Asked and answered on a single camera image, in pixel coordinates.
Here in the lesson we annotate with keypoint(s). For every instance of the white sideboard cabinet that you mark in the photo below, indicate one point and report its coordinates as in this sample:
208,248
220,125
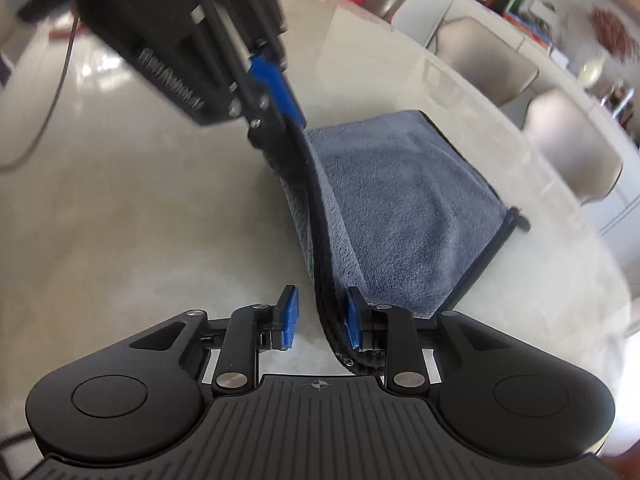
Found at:
570,80

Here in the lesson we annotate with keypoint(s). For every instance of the stack of colourful books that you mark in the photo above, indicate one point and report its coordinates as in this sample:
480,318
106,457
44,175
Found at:
530,25

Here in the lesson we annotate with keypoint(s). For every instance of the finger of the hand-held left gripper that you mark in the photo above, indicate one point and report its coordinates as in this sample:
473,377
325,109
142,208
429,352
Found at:
262,127
277,90

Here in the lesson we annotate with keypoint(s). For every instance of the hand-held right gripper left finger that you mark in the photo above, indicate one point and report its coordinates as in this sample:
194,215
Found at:
289,322

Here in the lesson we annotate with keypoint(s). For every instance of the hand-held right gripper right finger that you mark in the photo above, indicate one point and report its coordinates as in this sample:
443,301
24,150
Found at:
354,325

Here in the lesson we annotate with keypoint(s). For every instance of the beige upholstered chair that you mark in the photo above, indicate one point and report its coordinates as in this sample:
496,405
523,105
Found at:
480,55
565,140

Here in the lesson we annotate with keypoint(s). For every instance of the glass dome with figurine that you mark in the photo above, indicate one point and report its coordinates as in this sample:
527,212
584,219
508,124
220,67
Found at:
621,100

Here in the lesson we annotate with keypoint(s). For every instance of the white ceramic vase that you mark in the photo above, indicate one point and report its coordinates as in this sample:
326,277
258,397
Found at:
592,71

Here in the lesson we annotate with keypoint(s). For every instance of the blue and grey towel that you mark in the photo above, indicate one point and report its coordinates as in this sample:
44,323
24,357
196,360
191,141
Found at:
400,200

